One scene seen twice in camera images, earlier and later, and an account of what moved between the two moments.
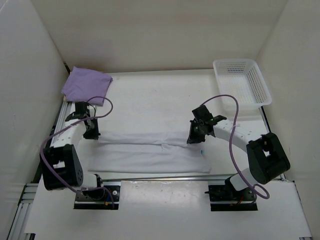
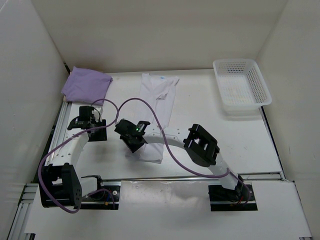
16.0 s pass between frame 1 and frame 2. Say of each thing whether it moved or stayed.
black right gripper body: moved
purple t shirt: stayed
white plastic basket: stayed
